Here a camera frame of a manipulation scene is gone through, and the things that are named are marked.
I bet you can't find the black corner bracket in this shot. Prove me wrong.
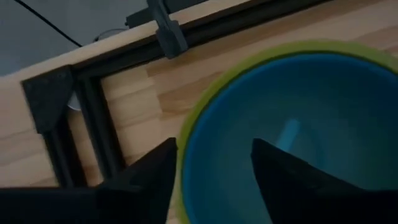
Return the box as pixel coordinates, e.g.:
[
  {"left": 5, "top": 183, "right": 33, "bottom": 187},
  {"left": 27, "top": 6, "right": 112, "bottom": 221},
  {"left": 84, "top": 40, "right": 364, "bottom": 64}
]
[{"left": 21, "top": 65, "right": 75, "bottom": 135}]

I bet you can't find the blue bowl with green rim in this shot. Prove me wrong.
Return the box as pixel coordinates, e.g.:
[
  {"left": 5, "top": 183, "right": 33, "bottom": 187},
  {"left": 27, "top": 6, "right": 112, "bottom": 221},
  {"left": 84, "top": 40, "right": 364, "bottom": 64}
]
[{"left": 175, "top": 39, "right": 398, "bottom": 224}]

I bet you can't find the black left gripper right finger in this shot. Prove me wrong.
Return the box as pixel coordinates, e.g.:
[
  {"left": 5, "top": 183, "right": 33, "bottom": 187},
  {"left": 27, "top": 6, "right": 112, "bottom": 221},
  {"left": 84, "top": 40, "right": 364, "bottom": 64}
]
[{"left": 250, "top": 138, "right": 398, "bottom": 224}]

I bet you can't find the black metal frame rail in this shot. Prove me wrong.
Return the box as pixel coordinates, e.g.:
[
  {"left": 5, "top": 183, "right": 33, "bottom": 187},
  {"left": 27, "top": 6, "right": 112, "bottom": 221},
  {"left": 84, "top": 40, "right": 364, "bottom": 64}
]
[{"left": 43, "top": 0, "right": 330, "bottom": 189}]

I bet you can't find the grey clamp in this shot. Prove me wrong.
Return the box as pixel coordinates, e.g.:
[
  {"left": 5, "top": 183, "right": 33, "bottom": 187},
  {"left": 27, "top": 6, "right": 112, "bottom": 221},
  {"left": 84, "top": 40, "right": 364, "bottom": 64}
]
[{"left": 125, "top": 0, "right": 189, "bottom": 59}]

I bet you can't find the thin grey cable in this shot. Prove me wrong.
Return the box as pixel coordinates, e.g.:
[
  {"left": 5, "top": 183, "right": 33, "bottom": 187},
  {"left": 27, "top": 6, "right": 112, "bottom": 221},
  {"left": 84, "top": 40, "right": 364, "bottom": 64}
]
[{"left": 92, "top": 28, "right": 128, "bottom": 43}]

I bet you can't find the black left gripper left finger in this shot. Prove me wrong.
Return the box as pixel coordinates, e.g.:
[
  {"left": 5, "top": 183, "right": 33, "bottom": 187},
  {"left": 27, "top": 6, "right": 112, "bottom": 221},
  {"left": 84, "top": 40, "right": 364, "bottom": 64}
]
[{"left": 95, "top": 137, "right": 178, "bottom": 224}]

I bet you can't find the black cable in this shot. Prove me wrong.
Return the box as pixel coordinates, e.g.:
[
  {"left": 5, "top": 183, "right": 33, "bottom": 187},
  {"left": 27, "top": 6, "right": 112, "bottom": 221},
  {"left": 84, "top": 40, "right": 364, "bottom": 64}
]
[{"left": 14, "top": 0, "right": 83, "bottom": 49}]

